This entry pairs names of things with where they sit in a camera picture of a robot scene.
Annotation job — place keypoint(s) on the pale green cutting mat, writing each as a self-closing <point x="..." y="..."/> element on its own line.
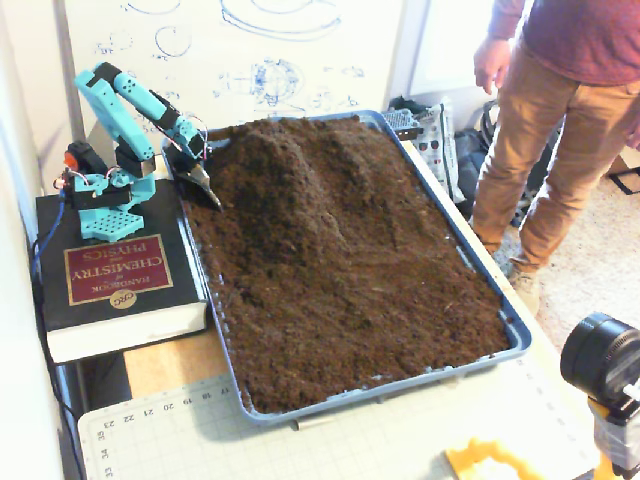
<point x="400" y="440"/>

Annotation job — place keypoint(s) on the dark backpack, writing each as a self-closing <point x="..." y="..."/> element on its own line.
<point x="470" y="155"/>

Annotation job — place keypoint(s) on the cardboard box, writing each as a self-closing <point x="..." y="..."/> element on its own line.
<point x="627" y="170"/>

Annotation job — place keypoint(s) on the brown soil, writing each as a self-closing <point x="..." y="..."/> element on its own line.
<point x="340" y="280"/>

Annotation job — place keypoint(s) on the black chemistry physics handbook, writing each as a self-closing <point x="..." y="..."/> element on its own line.
<point x="150" y="305"/>

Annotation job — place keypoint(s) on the black round camera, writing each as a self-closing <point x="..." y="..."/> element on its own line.
<point x="595" y="355"/>

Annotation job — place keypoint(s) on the person in maroon shirt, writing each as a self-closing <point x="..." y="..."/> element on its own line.
<point x="575" y="125"/>

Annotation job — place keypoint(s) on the white printed soil bag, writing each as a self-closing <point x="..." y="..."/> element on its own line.
<point x="442" y="155"/>

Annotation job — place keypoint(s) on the tan shoe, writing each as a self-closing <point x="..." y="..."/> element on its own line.
<point x="526" y="290"/>

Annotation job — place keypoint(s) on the grey metal rod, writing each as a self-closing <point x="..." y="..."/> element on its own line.
<point x="312" y="423"/>

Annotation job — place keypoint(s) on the whiteboard with blue drawings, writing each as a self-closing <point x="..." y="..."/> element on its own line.
<point x="300" y="50"/>

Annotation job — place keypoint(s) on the yellow camera stand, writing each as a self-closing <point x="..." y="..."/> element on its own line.
<point x="617" y="440"/>

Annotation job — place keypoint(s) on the person's right hand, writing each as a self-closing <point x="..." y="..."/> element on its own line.
<point x="492" y="62"/>

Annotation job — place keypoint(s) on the blue plastic tray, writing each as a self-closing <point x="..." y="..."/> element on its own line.
<point x="521" y="345"/>

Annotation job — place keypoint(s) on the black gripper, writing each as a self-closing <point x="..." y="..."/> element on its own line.
<point x="196" y="176"/>

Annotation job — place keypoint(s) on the yellow plastic frame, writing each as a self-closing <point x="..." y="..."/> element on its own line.
<point x="470" y="455"/>

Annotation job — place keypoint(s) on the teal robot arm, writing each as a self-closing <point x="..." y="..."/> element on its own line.
<point x="120" y="120"/>

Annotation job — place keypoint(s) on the person's right forearm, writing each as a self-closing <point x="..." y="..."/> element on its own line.
<point x="507" y="20"/>

